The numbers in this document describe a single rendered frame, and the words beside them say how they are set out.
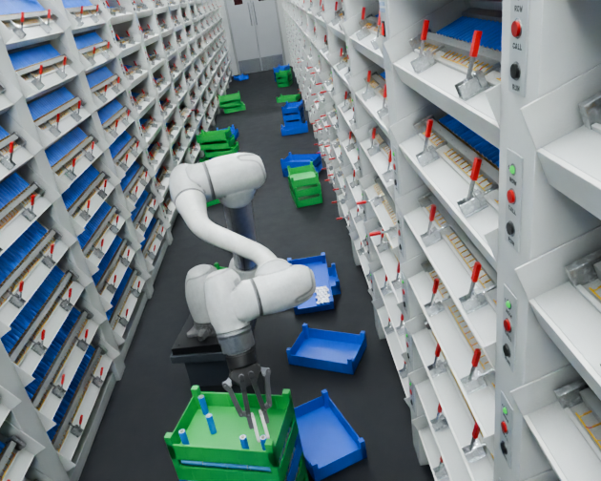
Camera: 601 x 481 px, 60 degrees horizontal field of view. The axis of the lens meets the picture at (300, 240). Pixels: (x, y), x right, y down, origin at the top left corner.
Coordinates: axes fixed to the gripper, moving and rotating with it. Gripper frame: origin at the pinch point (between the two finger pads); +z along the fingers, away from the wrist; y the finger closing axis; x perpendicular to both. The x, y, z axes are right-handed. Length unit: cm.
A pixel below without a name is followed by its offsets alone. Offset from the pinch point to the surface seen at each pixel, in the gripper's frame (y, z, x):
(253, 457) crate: 3.7, 6.9, 0.8
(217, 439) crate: 11.5, 3.9, -12.0
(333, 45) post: -84, -126, -101
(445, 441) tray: -45.2, 17.6, 7.1
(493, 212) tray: -41, -41, 62
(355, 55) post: -67, -100, -38
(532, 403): -33, -16, 73
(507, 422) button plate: -33, -11, 65
